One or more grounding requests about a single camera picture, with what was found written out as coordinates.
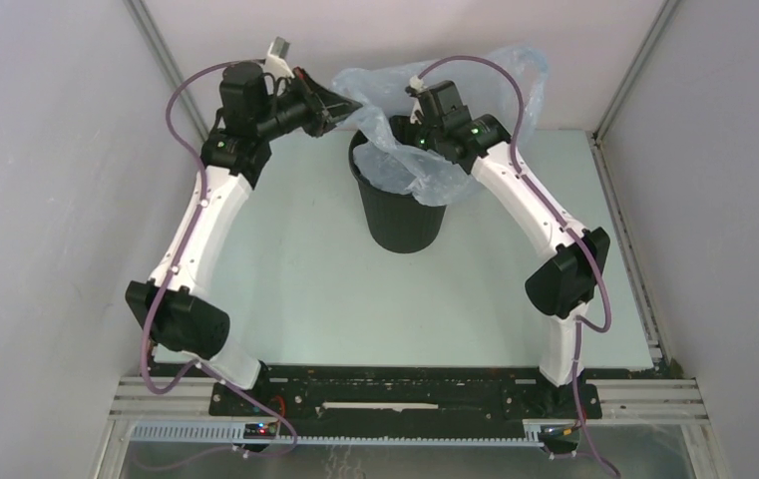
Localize grey toothed cable duct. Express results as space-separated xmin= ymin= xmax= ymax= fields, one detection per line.
xmin=129 ymin=421 xmax=554 ymax=447

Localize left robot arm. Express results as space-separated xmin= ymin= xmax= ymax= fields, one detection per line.
xmin=125 ymin=60 xmax=362 ymax=416

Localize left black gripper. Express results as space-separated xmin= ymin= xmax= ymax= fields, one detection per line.
xmin=255 ymin=68 xmax=364 ymax=142

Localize small circuit board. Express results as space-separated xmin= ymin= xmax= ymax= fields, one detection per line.
xmin=242 ymin=423 xmax=278 ymax=439

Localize light blue plastic trash bag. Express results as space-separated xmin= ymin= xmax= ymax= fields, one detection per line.
xmin=332 ymin=45 xmax=549 ymax=207

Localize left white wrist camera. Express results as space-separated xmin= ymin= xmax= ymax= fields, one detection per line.
xmin=263 ymin=37 xmax=294 ymax=79

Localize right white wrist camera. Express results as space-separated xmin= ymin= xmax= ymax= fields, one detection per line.
xmin=405 ymin=75 xmax=426 ymax=97

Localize aluminium corner post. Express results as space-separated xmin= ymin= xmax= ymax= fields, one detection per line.
xmin=592 ymin=0 xmax=682 ymax=145
xmin=122 ymin=0 xmax=208 ymax=141

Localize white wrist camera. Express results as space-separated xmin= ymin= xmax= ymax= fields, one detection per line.
xmin=405 ymin=75 xmax=426 ymax=97
xmin=263 ymin=37 xmax=294 ymax=79

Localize left aluminium corner post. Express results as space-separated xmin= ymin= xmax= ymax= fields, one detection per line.
xmin=122 ymin=0 xmax=208 ymax=141

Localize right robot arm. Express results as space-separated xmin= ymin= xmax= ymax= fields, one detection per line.
xmin=406 ymin=78 xmax=610 ymax=417

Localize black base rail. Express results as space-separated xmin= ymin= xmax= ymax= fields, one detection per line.
xmin=144 ymin=361 xmax=671 ymax=441

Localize black cylindrical trash bin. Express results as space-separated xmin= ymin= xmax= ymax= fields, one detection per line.
xmin=348 ymin=130 xmax=447 ymax=254

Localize right aluminium corner post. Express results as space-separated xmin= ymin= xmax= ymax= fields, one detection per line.
xmin=592 ymin=0 xmax=682 ymax=145

